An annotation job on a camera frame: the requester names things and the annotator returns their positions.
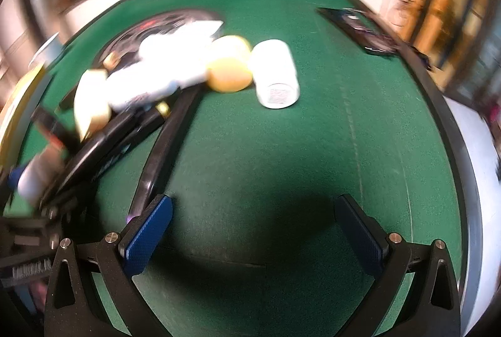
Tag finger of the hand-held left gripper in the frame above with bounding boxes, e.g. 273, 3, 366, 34
37, 184, 85, 232
31, 106, 81, 156

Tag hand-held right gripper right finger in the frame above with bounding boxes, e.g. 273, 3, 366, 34
334, 193, 462, 337

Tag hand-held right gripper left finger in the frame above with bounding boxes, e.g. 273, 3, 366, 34
44, 194, 173, 337

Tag yellow-rimmed tray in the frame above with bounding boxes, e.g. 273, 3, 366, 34
0, 63, 52, 169

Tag small white blue-capped bottle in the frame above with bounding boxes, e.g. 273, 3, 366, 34
8, 151, 65, 202

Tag cream plastic case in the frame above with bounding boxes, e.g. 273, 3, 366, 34
74, 69, 111, 142

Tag black pens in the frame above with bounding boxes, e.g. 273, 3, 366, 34
128, 86, 205, 222

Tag tall white spray bottle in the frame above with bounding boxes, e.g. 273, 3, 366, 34
106, 61, 184, 113

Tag black pen with gold tip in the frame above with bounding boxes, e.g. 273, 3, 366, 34
125, 101, 173, 138

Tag yellow ball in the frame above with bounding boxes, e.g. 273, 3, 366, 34
207, 36, 254, 92

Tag white plastic bottle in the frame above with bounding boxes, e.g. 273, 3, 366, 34
139, 33, 214, 87

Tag round grey table centre console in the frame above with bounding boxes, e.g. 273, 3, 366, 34
98, 8, 222, 62

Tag white small box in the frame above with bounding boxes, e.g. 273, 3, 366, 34
249, 40, 301, 110

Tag black rectangular table panel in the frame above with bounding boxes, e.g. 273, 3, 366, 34
316, 7, 402, 57

